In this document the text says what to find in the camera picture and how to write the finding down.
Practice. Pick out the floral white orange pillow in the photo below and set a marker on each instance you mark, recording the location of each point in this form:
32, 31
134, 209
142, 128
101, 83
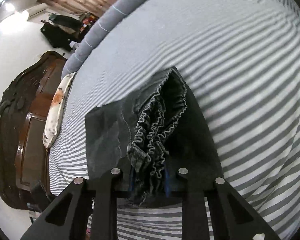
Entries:
56, 105

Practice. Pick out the grey striped bed sheet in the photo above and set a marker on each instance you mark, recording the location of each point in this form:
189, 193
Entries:
240, 67

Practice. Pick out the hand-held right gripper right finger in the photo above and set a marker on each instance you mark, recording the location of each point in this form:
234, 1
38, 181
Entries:
168, 182

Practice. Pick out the dark grey denim pants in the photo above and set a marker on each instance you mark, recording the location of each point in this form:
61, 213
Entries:
190, 135

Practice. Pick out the carved dark wooden headboard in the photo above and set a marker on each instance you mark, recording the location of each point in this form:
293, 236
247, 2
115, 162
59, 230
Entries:
20, 130

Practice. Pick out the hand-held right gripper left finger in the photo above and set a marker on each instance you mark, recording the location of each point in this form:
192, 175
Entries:
133, 180

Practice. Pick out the white wall air conditioner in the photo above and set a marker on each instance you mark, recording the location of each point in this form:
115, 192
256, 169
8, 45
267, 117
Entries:
36, 11

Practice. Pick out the long grey bolster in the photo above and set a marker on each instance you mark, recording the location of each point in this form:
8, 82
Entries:
100, 27

